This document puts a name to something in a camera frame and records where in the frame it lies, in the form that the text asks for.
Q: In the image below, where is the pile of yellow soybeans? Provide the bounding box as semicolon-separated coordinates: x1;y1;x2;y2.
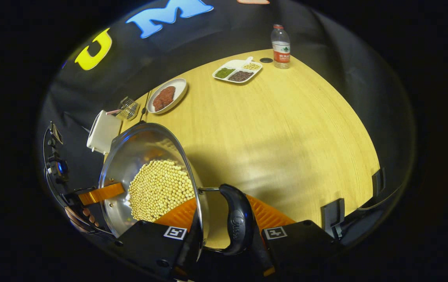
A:
128;159;195;222

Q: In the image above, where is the white round plate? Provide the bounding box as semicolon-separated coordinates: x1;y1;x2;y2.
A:
147;78;188;115

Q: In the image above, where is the clear water bottle red label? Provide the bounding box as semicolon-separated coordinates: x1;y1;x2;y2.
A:
271;24;291;69

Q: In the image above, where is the steel pot with black handle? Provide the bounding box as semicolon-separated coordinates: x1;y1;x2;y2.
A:
98;123;256;257

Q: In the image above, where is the grey bracket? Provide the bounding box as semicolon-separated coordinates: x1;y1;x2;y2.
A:
321;198;346;237

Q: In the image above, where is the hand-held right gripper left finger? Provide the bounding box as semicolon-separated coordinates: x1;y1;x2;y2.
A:
114;196;205;279

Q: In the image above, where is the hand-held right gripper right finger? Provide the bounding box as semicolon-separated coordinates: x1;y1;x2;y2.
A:
245;194;340;277

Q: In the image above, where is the white toaster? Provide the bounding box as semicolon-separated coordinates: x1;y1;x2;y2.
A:
87;110;122;155

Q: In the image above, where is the white divided dish of beans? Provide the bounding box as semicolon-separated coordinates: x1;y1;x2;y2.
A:
212;56;263;84

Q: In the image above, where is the brown meat patty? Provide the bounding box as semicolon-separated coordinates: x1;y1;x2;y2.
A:
161;86;176;103
152;94;167;112

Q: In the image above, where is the metal wire mesh holder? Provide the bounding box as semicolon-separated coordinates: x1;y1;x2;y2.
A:
117;97;140;120

